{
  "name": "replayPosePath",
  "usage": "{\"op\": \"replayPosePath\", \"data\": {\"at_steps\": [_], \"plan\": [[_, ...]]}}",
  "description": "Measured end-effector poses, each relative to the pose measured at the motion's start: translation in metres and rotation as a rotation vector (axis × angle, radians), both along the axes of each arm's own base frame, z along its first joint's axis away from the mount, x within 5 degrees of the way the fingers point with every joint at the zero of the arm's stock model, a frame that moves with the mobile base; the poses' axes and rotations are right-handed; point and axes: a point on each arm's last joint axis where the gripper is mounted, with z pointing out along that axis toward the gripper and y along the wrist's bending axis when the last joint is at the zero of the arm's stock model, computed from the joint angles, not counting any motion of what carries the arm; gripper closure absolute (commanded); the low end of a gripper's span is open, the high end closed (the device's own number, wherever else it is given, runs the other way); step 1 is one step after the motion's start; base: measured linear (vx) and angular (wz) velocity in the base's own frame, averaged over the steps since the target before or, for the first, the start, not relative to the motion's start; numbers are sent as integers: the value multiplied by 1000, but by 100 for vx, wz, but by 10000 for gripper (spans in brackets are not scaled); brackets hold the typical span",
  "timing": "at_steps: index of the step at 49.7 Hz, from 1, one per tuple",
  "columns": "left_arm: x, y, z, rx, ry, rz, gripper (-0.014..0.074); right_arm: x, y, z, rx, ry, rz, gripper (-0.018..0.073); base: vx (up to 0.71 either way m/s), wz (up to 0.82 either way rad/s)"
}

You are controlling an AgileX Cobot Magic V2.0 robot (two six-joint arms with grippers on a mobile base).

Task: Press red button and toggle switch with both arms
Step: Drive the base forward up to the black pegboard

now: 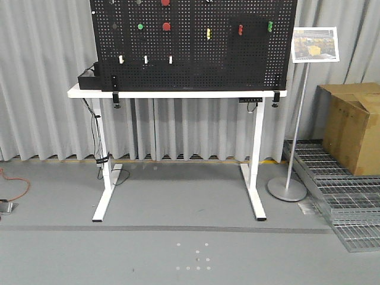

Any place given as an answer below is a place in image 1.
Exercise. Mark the lower red mushroom button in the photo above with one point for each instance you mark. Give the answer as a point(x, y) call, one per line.
point(166, 26)

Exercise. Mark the desk height control panel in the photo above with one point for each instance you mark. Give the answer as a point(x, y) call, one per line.
point(250, 100)

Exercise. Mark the left black desk clamp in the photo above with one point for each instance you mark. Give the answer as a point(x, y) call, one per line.
point(115, 92)

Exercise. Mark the black desk clamp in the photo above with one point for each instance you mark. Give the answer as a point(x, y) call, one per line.
point(276, 97)
point(115, 92)

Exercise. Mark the right black desk clamp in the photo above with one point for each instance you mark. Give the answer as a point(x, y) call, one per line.
point(276, 97)

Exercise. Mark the black perforated pegboard panel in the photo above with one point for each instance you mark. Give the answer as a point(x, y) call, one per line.
point(226, 62)

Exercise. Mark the silver sign stand pole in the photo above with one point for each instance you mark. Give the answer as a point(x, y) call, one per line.
point(286, 188)

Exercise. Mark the black box on desk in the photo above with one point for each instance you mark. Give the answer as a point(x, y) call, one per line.
point(89, 79)

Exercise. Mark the brown cardboard box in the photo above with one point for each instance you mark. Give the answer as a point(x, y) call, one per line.
point(352, 131)

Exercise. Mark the framed picture sign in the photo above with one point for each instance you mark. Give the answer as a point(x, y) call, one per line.
point(315, 44)

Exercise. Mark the metal floor grating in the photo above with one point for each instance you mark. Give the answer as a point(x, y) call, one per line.
point(349, 203)

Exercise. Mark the grey curtain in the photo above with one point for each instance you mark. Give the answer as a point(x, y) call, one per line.
point(45, 45)

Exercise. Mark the grey foot pedal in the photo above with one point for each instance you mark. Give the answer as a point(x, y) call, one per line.
point(6, 207)

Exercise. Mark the white standing desk frame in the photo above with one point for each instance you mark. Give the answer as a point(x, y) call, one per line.
point(249, 171)

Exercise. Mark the red toggle switch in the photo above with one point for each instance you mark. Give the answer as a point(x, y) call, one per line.
point(240, 29)

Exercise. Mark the green toggle switch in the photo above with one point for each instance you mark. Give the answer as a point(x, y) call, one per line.
point(270, 26)

